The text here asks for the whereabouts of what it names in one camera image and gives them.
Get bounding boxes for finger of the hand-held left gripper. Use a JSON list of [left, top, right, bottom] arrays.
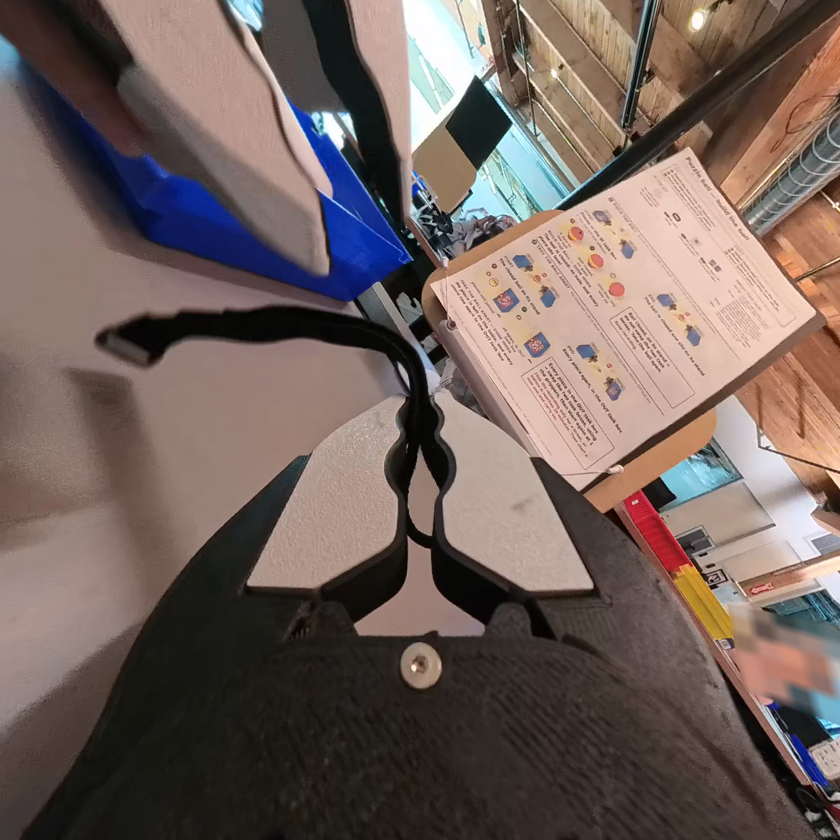
[[98, 0, 334, 277], [262, 0, 414, 222]]

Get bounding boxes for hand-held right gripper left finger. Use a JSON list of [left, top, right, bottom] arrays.
[[246, 394, 411, 623]]

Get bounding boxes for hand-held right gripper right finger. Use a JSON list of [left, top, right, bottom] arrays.
[[430, 390, 597, 626]]

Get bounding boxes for black cable with plug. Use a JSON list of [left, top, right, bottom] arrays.
[[95, 305, 454, 551]]

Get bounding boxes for black and tan panel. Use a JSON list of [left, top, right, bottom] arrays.
[[412, 75, 514, 211]]

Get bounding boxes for red box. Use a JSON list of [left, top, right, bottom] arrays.
[[620, 491, 693, 581]]

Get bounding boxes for cardboard backing board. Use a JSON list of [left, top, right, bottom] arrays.
[[420, 210, 828, 514]]

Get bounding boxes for blue plastic bin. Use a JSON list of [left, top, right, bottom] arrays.
[[26, 66, 413, 303]]

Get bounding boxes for yellow box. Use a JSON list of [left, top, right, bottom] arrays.
[[669, 564, 736, 647]]

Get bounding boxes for printed instruction sheet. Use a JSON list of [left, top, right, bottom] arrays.
[[430, 150, 818, 490]]

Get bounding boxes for black metal pole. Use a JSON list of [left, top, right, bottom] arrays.
[[554, 0, 840, 211]]

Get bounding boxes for silver ventilation duct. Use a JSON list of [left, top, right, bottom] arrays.
[[742, 125, 840, 237]]

